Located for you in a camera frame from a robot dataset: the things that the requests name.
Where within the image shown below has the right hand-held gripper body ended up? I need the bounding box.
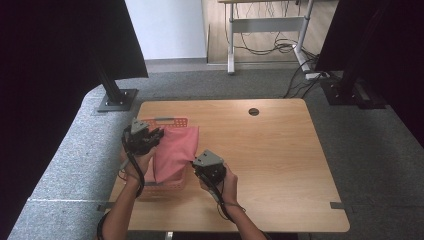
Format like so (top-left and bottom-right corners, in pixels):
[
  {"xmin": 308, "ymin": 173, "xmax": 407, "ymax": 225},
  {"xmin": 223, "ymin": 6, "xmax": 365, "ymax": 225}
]
[{"xmin": 192, "ymin": 149, "xmax": 228, "ymax": 187}]

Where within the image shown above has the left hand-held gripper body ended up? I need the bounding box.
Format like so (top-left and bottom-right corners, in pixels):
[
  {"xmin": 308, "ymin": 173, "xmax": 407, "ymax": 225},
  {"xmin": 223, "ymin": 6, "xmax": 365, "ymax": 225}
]
[{"xmin": 123, "ymin": 117, "xmax": 158, "ymax": 157}]

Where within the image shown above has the orange plastic basket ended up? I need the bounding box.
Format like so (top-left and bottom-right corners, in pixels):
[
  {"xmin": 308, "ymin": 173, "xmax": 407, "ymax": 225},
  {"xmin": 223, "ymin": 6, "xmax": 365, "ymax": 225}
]
[{"xmin": 137, "ymin": 116, "xmax": 190, "ymax": 202}]

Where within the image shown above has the pink cloth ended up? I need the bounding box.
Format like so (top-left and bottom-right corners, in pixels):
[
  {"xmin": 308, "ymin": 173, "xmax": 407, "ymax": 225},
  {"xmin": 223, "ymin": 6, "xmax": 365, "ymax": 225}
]
[{"xmin": 152, "ymin": 125, "xmax": 201, "ymax": 185}]

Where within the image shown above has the person's left hand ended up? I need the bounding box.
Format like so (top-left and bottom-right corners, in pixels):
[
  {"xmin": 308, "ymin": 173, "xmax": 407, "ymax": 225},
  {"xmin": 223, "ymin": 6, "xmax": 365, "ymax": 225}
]
[{"xmin": 123, "ymin": 146, "xmax": 158, "ymax": 183}]

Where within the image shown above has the black metal stand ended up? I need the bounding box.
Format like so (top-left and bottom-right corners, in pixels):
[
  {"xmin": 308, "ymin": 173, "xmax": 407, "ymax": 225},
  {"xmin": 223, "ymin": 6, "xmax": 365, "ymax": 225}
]
[
  {"xmin": 89, "ymin": 49, "xmax": 140, "ymax": 113},
  {"xmin": 320, "ymin": 0, "xmax": 388, "ymax": 110}
]

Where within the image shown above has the black curtain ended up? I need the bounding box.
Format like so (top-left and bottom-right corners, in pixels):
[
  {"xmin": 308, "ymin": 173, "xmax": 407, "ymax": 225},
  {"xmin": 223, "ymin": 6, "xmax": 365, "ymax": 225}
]
[
  {"xmin": 314, "ymin": 0, "xmax": 424, "ymax": 149},
  {"xmin": 0, "ymin": 0, "xmax": 149, "ymax": 231}
]

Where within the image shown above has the white power strip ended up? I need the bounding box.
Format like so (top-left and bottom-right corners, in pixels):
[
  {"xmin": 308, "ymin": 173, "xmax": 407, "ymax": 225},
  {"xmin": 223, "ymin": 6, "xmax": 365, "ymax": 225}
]
[{"xmin": 304, "ymin": 70, "xmax": 332, "ymax": 81}]

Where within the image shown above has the left hand-held gripper black cable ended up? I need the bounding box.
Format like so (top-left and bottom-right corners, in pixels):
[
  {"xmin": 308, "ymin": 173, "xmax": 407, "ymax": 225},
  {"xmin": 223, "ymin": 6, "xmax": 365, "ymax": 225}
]
[{"xmin": 120, "ymin": 131, "xmax": 146, "ymax": 198}]

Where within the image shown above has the bundle of black floor cables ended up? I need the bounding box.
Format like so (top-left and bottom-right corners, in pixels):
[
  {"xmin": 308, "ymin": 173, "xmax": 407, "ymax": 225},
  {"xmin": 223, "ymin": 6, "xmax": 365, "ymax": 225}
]
[{"xmin": 223, "ymin": 0, "xmax": 323, "ymax": 100}]

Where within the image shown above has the white frame desk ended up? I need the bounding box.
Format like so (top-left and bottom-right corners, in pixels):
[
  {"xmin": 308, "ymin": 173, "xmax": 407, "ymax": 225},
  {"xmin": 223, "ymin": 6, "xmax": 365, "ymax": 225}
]
[{"xmin": 217, "ymin": 0, "xmax": 317, "ymax": 75}]

